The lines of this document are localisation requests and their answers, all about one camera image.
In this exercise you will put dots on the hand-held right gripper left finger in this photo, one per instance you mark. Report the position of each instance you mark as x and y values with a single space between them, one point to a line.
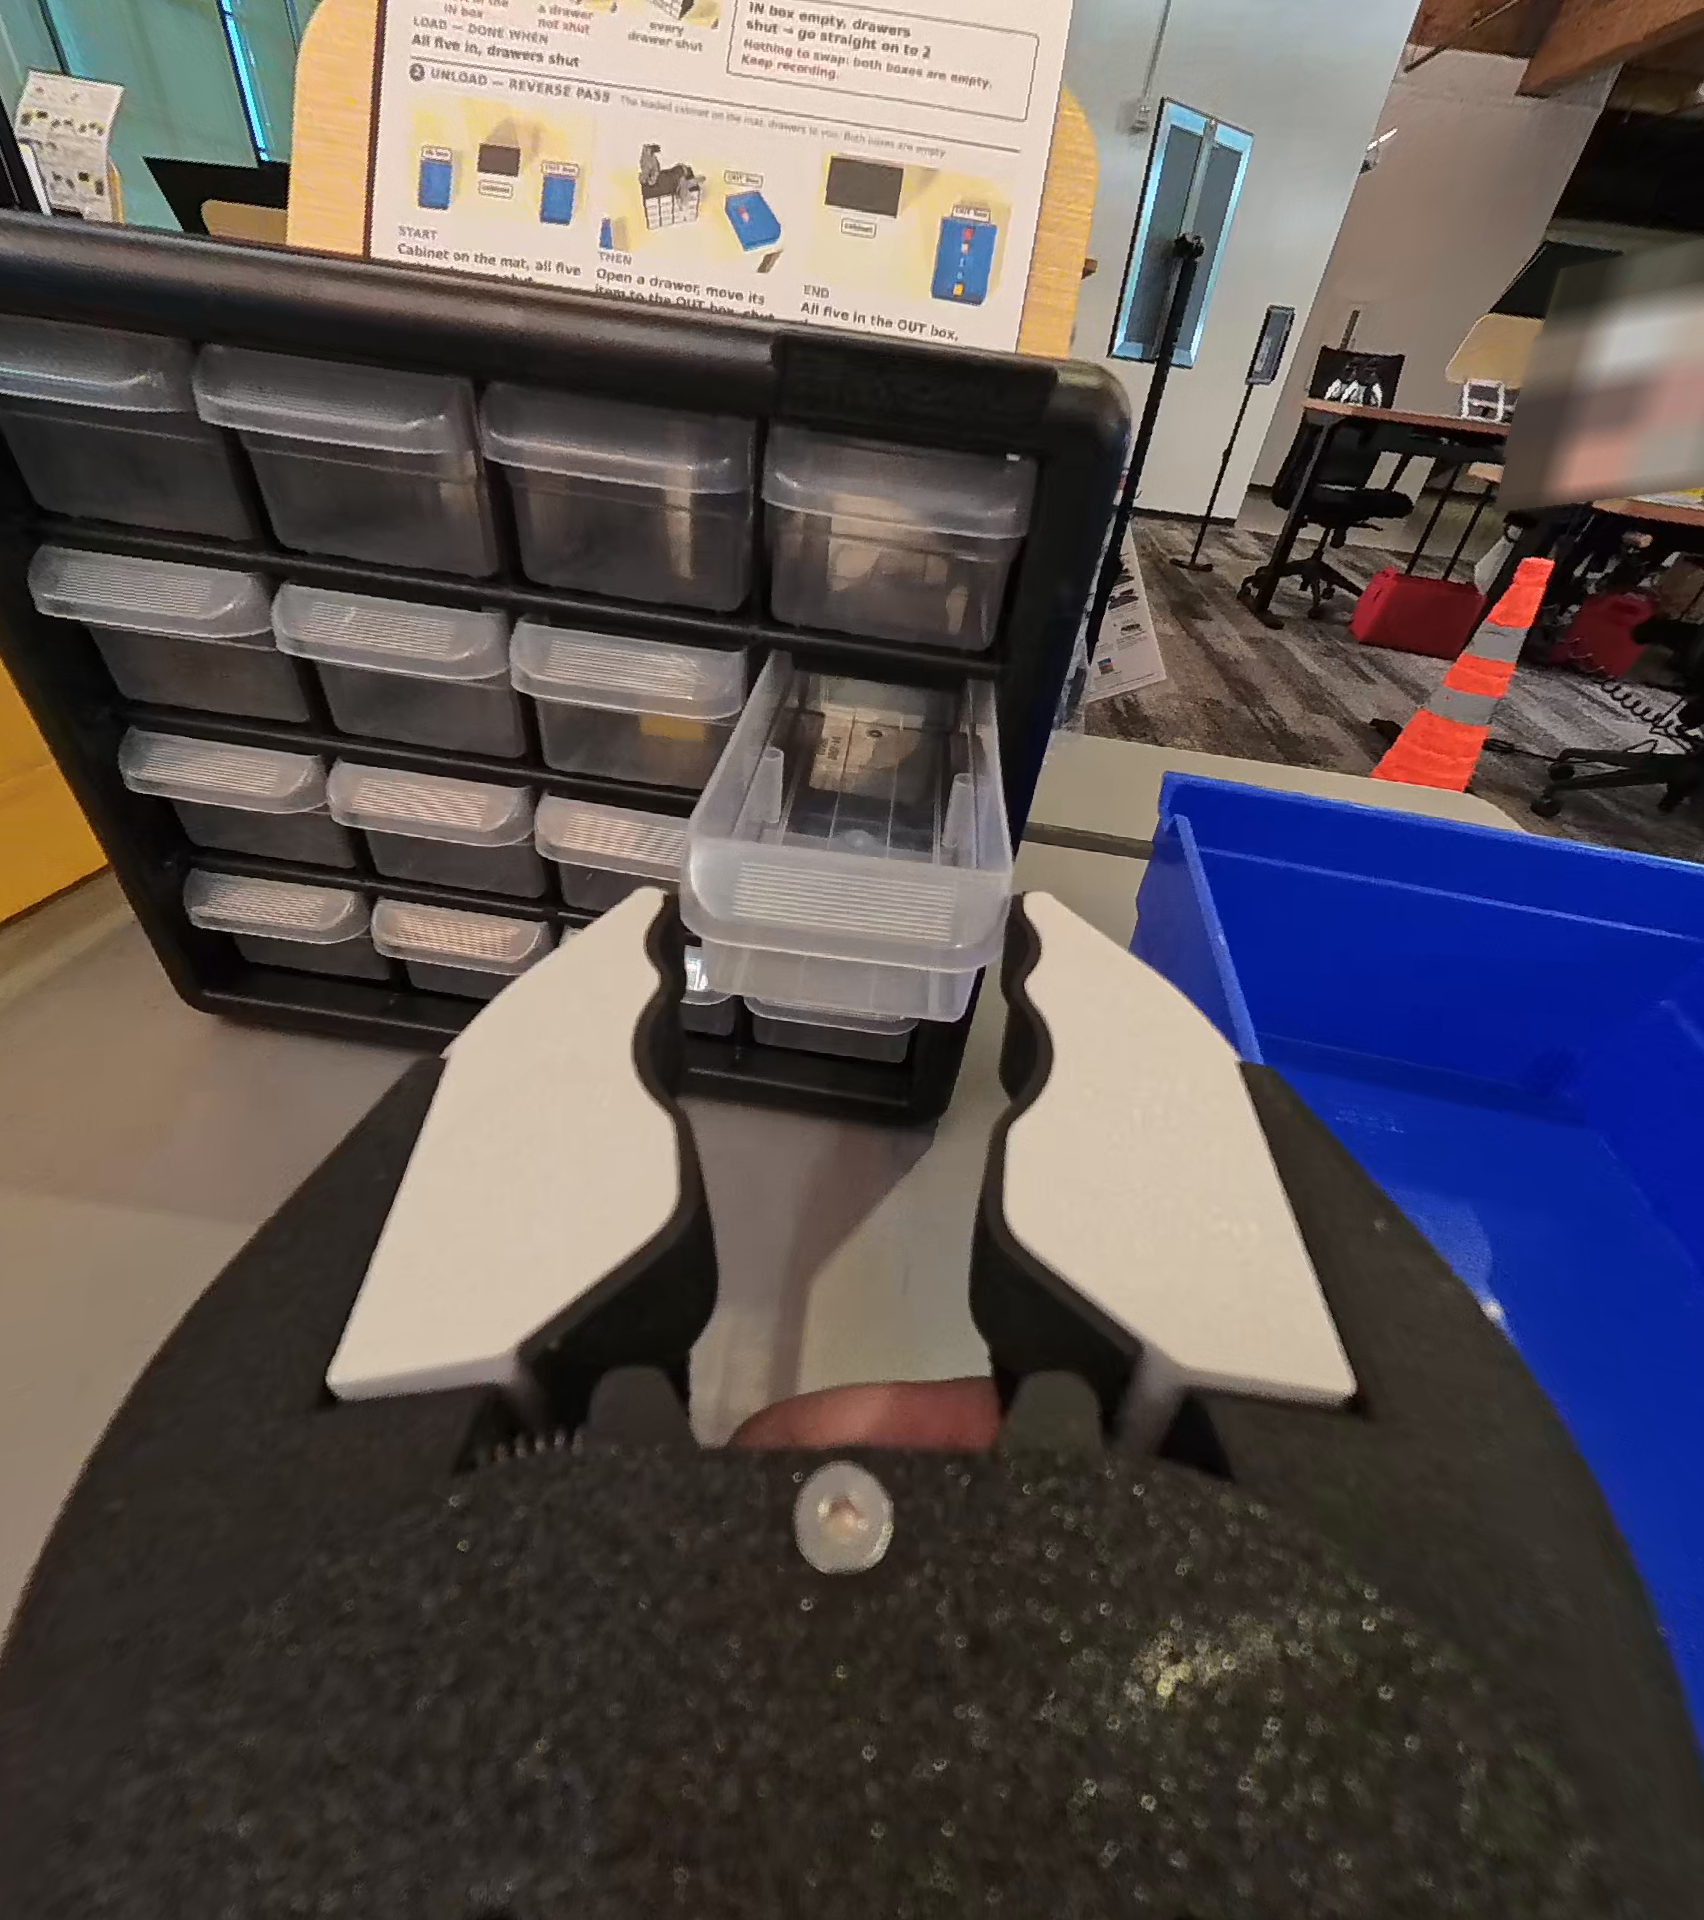
523 1200

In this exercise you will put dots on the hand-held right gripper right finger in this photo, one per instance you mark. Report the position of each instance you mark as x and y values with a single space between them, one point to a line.
1166 1200

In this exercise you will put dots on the blue plastic bin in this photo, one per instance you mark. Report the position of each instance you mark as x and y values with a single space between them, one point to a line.
1542 1200

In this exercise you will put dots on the clear plastic drawer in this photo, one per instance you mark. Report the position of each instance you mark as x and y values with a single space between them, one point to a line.
852 916

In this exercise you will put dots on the black drawer cabinet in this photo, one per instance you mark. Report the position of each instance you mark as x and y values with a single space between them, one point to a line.
1063 494

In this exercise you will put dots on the array of clear drawers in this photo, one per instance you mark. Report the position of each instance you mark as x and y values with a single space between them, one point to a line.
342 450

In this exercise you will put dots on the white floor sign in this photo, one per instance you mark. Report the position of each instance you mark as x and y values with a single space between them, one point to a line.
1124 645

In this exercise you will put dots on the orange traffic cone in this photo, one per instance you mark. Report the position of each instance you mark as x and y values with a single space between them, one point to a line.
1467 690

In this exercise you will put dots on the red box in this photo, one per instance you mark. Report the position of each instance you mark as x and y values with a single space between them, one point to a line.
1632 638
1414 612

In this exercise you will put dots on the black office chair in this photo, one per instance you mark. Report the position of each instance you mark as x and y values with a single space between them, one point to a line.
1338 501
1692 750

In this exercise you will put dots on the tablet on floor stand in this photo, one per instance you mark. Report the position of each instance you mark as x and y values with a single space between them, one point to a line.
1276 343

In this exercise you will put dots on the black tripod stand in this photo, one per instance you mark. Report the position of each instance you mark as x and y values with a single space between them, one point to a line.
1194 255

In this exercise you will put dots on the blue framed glass door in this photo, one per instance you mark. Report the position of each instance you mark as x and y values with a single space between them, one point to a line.
1182 225

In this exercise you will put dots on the white framed sign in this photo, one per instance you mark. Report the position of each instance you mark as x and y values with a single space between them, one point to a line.
792 150

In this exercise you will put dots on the small white poster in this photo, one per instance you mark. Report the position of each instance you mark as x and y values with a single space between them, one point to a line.
63 144

